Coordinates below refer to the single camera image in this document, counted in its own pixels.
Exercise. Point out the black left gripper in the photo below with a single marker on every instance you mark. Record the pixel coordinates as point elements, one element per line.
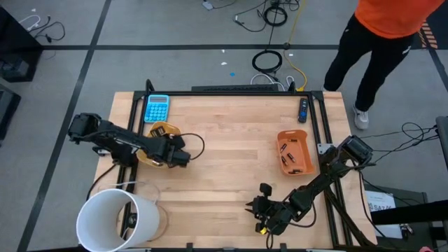
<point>173,150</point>

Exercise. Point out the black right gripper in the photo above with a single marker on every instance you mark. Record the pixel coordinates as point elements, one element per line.
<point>273,217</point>

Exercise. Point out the yellow plastic bin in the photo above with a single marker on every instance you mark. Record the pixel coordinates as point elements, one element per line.
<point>171,130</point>

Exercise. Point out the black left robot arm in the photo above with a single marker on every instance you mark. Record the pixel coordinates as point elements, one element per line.
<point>115,138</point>

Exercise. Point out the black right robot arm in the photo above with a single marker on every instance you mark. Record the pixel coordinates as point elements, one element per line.
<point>315,189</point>

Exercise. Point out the blue calculator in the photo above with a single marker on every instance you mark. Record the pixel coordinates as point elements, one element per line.
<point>157,108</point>

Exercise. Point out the orange plastic bin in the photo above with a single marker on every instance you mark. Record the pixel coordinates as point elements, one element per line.
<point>301,150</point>

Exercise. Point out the clear round lamp base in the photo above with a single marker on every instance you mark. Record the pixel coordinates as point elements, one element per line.
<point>164,224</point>

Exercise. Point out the black remote control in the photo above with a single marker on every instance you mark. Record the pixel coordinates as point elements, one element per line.
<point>303,110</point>

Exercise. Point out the white paper sheet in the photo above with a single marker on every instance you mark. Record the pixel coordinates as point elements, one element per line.
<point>379,201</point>

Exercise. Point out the grey power adapter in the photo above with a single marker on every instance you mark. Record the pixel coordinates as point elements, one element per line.
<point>207,5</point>

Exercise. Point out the black equipment box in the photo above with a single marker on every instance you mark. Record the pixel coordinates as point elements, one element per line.
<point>7,108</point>

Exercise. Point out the bunch of keys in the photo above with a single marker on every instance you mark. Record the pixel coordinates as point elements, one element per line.
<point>407,229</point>

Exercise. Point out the black side table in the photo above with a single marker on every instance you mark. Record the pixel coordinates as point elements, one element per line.
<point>413,211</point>

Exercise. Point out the black cabinet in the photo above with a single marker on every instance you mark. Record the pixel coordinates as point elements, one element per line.
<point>14,52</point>

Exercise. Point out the person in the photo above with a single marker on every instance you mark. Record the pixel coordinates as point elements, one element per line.
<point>385,17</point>

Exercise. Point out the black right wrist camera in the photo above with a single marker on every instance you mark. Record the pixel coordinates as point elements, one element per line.
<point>266,189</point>

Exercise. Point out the black metal table frame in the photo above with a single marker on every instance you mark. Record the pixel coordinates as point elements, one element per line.
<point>252,93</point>

